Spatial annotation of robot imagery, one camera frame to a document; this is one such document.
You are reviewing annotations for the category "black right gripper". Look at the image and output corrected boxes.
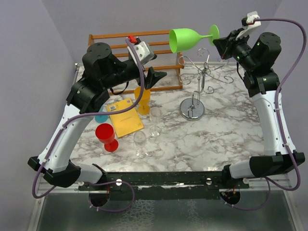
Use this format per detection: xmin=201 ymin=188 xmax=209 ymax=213
xmin=214 ymin=27 xmax=257 ymax=71

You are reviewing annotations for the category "yellow plastic wine glass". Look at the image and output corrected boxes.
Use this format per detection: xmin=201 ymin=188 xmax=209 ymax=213
xmin=134 ymin=87 xmax=151 ymax=115

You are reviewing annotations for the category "clear champagne flute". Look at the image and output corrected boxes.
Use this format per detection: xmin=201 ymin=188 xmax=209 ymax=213
xmin=150 ymin=107 xmax=162 ymax=137

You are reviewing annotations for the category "green plastic wine glass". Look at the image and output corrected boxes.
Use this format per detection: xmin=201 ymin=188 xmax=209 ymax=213
xmin=169 ymin=25 xmax=219 ymax=53

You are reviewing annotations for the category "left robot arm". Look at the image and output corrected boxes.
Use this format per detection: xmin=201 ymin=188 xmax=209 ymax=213
xmin=28 ymin=41 xmax=166 ymax=190

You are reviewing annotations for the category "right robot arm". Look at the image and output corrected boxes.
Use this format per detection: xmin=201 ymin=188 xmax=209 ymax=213
xmin=213 ymin=29 xmax=305 ymax=188

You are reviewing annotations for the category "wooden shelf rack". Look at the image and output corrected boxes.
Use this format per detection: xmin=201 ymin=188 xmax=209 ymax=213
xmin=87 ymin=29 xmax=186 ymax=96

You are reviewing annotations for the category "blue plastic wine glass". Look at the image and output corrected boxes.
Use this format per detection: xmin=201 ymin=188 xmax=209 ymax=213
xmin=94 ymin=105 xmax=109 ymax=124

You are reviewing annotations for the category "chrome wine glass rack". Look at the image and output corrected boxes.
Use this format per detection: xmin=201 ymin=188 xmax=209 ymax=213
xmin=178 ymin=48 xmax=234 ymax=121

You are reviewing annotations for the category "clear round wine glass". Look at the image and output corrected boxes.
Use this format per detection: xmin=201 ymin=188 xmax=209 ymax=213
xmin=133 ymin=131 xmax=149 ymax=158

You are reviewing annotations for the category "red plastic wine glass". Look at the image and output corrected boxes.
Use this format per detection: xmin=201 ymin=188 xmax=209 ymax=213
xmin=95 ymin=123 xmax=118 ymax=152

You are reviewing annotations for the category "yellow book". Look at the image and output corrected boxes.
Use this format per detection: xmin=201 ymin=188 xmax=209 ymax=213
xmin=106 ymin=98 xmax=144 ymax=138

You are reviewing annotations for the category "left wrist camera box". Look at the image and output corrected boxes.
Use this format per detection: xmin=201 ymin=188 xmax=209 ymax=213
xmin=128 ymin=35 xmax=157 ymax=65

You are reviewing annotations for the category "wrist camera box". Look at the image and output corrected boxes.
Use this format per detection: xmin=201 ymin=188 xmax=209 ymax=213
xmin=235 ymin=11 xmax=261 ymax=40
xmin=128 ymin=35 xmax=157 ymax=65

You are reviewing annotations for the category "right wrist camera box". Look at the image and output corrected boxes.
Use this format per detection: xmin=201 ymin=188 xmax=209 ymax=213
xmin=235 ymin=11 xmax=261 ymax=40

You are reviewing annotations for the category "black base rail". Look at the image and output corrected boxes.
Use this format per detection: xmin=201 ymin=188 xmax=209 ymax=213
xmin=78 ymin=171 xmax=249 ymax=200

